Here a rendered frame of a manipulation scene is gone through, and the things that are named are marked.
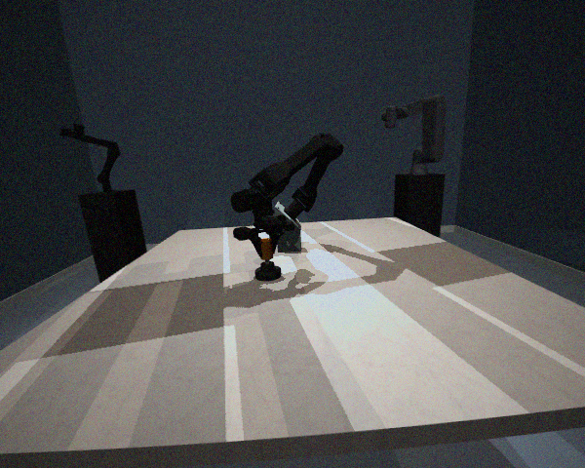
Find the orange knob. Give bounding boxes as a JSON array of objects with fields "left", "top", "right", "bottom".
[{"left": 260, "top": 238, "right": 273, "bottom": 260}]

